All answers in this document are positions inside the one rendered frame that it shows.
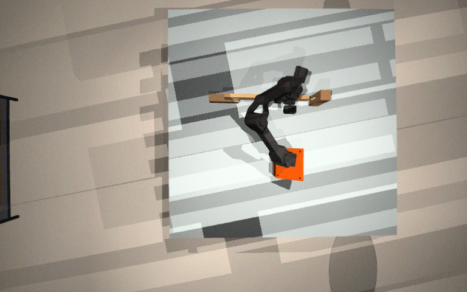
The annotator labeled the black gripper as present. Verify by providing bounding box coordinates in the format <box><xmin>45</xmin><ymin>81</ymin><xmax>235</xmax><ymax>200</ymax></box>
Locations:
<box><xmin>283</xmin><ymin>75</ymin><xmax>297</xmax><ymax>114</ymax></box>

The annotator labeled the long brown wooden rail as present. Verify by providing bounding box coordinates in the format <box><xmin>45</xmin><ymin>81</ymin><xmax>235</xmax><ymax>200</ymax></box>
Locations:
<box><xmin>224</xmin><ymin>94</ymin><xmax>309</xmax><ymax>101</ymax></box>

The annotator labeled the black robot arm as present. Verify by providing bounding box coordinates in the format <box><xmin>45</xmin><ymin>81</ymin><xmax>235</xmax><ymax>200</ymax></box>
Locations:
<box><xmin>244</xmin><ymin>66</ymin><xmax>308</xmax><ymax>168</ymax></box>

